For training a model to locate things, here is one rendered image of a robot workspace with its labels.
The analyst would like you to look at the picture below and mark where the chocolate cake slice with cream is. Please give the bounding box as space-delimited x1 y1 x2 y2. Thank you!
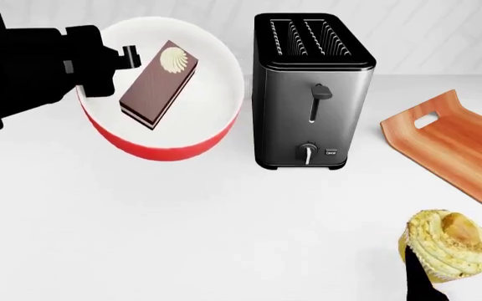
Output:
118 39 200 131

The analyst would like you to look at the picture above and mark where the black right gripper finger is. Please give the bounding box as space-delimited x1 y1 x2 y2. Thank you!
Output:
403 245 450 301

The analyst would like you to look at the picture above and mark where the yellow frosted cupcake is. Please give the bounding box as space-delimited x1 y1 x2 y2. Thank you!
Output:
397 208 482 283

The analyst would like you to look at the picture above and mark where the red bowl with white inside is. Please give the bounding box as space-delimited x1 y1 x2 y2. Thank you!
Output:
75 15 246 162

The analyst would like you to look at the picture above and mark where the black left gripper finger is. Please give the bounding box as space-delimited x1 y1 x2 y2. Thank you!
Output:
117 44 142 70

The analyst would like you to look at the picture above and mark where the black and steel toaster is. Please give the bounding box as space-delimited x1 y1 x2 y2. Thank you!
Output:
252 13 377 171

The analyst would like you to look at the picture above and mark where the orange wooden tray with handle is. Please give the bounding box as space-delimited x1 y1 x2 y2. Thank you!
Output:
379 88 482 221

